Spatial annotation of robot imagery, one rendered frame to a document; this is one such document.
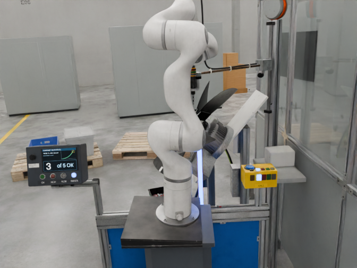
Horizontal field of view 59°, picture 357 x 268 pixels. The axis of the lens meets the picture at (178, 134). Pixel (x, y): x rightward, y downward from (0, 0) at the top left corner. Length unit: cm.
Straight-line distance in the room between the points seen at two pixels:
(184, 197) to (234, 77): 894
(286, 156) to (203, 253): 106
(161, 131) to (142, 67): 620
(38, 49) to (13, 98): 144
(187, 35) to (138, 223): 78
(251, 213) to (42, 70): 787
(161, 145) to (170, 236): 36
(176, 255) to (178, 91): 67
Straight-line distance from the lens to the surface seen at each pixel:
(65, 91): 902
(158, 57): 743
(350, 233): 180
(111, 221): 173
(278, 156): 218
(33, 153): 165
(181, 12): 120
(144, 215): 143
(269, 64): 226
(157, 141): 123
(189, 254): 138
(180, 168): 127
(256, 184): 163
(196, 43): 109
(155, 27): 112
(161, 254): 138
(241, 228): 179
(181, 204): 134
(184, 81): 114
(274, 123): 239
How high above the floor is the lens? 171
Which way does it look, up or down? 17 degrees down
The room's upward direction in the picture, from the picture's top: 3 degrees counter-clockwise
